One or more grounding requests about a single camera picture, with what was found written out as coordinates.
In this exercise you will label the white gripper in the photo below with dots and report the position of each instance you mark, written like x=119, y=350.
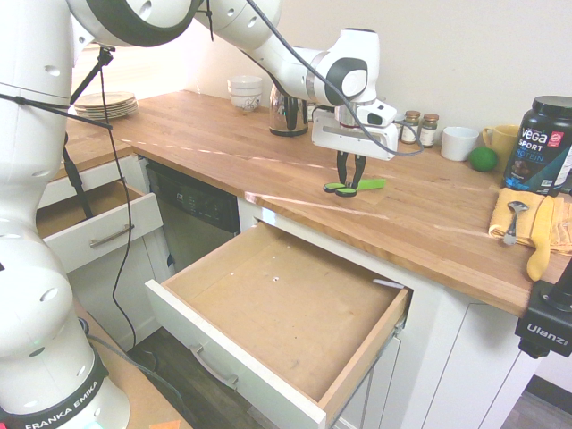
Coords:
x=348, y=138

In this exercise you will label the green black scissors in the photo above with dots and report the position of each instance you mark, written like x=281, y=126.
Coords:
x=373, y=183

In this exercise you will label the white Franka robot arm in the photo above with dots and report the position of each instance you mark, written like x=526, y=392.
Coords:
x=27, y=179

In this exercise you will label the large wooden drawer white front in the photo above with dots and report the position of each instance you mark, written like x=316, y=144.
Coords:
x=286, y=322

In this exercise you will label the small wooden drawer white front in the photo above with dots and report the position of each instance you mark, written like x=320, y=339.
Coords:
x=103, y=223

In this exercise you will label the spice jar gold lid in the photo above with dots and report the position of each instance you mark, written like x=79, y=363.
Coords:
x=411, y=129
x=429, y=132

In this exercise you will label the stainless steel kettle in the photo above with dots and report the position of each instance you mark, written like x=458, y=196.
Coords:
x=286, y=120

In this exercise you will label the plain white cup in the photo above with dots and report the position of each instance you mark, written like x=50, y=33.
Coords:
x=459, y=144

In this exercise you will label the stacked white bowls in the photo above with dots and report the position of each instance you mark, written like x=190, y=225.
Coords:
x=244, y=91

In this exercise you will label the green lime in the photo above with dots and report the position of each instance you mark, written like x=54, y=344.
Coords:
x=483, y=159

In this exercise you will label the yellow mug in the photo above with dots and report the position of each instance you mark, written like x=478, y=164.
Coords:
x=505, y=143

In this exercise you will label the black dishwasher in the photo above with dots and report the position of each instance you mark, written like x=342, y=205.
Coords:
x=196, y=210

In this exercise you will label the metal spoon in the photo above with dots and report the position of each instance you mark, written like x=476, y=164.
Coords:
x=517, y=207

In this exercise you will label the black Vega protein tub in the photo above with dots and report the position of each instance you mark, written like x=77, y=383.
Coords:
x=536, y=147

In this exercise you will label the yellow banana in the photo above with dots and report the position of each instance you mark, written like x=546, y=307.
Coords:
x=540, y=241

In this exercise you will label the white kitchen cabinet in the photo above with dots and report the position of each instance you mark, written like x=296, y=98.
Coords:
x=447, y=357

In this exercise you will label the yellow folded cloth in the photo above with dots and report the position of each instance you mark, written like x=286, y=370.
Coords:
x=561, y=228

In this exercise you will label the stack of beige plates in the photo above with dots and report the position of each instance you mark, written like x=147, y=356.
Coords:
x=107, y=107

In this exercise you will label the black tripod stand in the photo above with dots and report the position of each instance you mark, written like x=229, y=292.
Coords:
x=76, y=179

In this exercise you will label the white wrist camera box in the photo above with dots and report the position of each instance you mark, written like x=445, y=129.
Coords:
x=377, y=114

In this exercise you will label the black Ulanzi camera mount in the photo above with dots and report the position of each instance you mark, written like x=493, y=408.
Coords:
x=543, y=322

